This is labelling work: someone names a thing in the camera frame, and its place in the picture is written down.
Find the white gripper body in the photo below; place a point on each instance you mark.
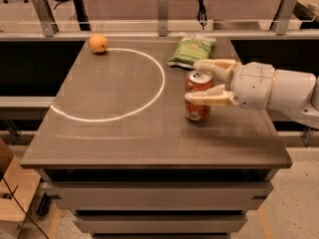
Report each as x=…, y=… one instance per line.
x=254, y=85

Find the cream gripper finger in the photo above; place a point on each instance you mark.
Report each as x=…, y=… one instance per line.
x=221, y=69
x=215, y=96

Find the red coke can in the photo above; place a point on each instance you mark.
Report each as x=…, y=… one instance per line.
x=196, y=84

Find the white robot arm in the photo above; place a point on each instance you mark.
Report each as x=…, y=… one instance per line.
x=294, y=94

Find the green chip bag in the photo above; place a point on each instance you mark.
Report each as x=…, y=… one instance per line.
x=190, y=49

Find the grey cabinet with drawers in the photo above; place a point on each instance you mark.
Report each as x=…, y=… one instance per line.
x=116, y=149

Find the orange fruit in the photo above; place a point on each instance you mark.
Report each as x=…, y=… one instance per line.
x=98, y=43

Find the black table leg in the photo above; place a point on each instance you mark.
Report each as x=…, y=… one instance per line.
x=82, y=17

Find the wooden box at left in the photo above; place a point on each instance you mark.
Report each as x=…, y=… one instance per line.
x=17, y=189

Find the right metal bracket post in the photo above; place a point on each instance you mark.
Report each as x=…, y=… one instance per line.
x=284, y=15

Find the metal bracket post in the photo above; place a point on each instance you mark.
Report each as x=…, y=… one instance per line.
x=163, y=17
x=284, y=15
x=46, y=18

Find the middle metal bracket post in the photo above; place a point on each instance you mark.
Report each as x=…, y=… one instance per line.
x=163, y=17

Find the left metal bracket post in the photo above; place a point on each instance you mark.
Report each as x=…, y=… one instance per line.
x=46, y=18

